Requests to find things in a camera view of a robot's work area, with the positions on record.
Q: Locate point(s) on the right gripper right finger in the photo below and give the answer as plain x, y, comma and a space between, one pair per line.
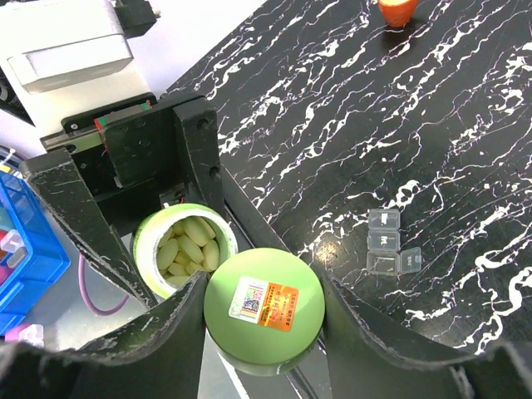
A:
372, 356

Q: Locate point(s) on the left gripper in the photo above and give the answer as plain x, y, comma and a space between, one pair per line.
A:
126, 156

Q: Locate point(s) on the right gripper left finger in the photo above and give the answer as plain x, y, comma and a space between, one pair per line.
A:
156, 355

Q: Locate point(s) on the green pill bottle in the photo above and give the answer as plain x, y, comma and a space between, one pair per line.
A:
177, 241

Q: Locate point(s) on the clear weekly pill organizer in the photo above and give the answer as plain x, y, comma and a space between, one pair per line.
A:
384, 255

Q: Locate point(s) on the green bottle cap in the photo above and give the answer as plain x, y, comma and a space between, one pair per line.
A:
264, 309

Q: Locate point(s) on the blue plastic storage bin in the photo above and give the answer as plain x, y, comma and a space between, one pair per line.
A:
32, 257

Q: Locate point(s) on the small orange cup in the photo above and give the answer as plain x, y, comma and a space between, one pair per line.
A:
397, 13

